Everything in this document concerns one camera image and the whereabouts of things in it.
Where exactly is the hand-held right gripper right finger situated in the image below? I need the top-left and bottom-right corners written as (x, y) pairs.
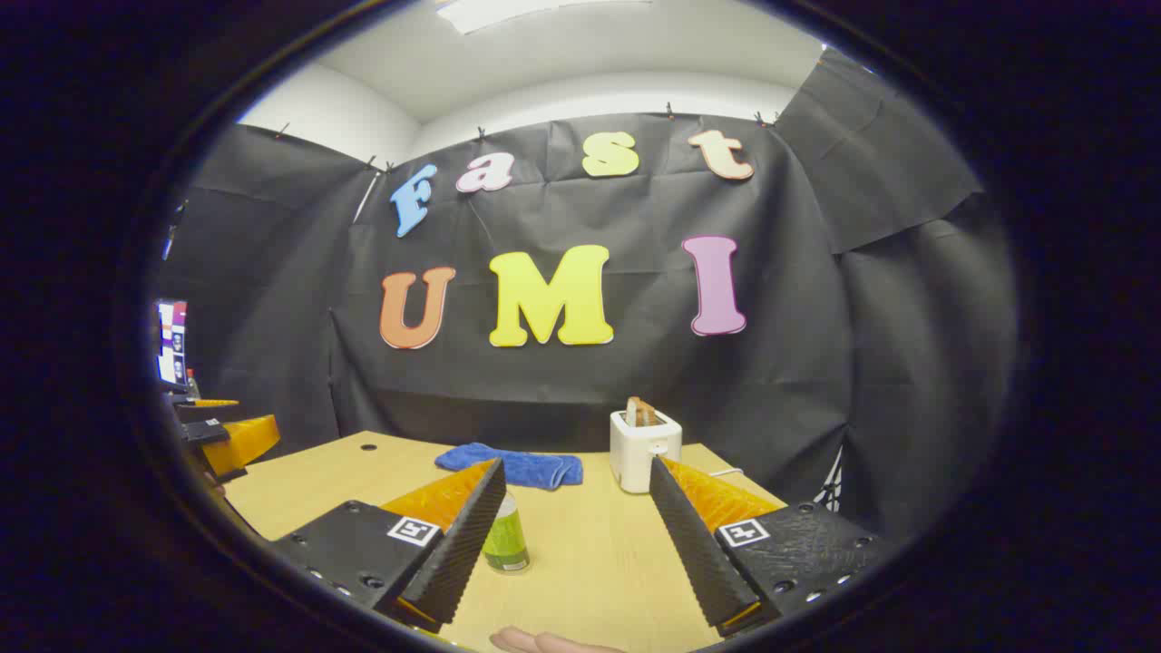
top-left (649, 455), bottom-right (894, 638)

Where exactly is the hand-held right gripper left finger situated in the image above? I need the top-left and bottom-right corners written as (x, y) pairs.
top-left (270, 458), bottom-right (507, 636)

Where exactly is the green label water bottle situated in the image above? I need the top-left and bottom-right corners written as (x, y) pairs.
top-left (481, 492), bottom-right (532, 575)

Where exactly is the computer monitor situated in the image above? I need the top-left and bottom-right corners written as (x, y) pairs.
top-left (156, 299), bottom-right (189, 389)

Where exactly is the blue towel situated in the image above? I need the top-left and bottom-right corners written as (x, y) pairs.
top-left (434, 443), bottom-right (584, 492)

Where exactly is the white toaster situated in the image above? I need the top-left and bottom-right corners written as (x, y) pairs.
top-left (609, 409), bottom-right (683, 495)

